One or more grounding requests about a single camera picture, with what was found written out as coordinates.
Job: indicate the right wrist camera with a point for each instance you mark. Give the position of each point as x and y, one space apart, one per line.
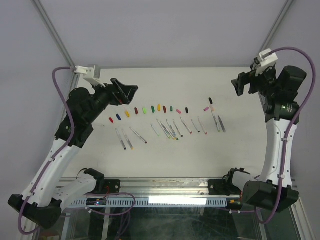
263 61

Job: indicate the pink cap marker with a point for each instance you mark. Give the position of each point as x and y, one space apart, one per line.
185 125

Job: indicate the grey barrel marker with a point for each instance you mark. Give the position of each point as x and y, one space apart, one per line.
221 124

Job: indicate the light green cap marker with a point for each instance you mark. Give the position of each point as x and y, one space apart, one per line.
154 129

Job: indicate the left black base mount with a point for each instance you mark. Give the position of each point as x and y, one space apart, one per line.
107 185

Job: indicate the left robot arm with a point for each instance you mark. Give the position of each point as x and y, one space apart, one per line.
41 202

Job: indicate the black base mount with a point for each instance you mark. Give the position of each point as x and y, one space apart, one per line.
220 186
107 185

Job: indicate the blue cap marker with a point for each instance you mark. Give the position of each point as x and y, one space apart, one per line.
120 139

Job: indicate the magenta cap marker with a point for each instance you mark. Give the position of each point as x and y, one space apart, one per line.
202 126

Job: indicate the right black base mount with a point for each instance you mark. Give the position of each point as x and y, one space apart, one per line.
220 186

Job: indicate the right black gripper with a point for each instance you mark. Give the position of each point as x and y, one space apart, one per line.
243 79

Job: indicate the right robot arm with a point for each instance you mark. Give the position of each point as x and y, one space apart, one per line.
272 190

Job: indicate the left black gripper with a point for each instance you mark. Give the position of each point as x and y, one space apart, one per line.
117 93

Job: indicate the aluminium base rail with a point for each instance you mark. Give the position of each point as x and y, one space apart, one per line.
143 187

